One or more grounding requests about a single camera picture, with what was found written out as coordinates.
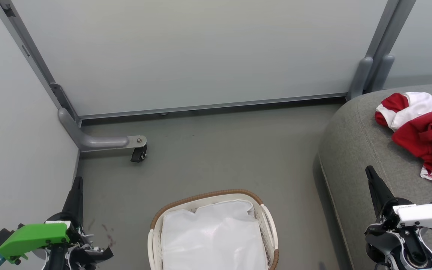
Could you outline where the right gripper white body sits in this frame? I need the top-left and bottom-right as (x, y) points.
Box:
(364, 198), (432, 236)

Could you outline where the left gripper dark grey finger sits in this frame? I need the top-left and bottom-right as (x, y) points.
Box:
(61, 176), (84, 224)

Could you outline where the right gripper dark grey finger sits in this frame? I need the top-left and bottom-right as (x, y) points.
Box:
(365, 165), (395, 218)

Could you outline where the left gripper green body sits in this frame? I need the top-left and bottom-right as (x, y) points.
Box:
(0, 213), (114, 270)

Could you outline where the red and white garment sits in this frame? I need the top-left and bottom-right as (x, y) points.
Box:
(374, 91), (432, 183)

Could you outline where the grey fabric sofa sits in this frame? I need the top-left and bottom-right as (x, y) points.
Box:
(318, 83), (432, 270)

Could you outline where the black caster wheel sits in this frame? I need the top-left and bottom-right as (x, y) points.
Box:
(130, 145), (148, 163)

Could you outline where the white wicker-rimmed laundry basket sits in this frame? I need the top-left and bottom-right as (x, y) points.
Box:
(147, 189), (280, 270)

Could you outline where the grey rounded partition foot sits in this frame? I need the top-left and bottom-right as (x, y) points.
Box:
(347, 56), (374, 101)
(370, 54), (395, 92)

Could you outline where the white basket liner cloth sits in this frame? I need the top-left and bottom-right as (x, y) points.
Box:
(160, 199), (269, 270)

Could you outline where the grey partition foot bracket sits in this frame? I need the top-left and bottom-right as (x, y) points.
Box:
(58, 108), (148, 153)

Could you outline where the grey double partition frame post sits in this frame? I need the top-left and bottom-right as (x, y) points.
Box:
(364, 0), (417, 92)

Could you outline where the grey partition bottom rail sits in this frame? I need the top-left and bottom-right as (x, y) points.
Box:
(78, 92), (348, 120)

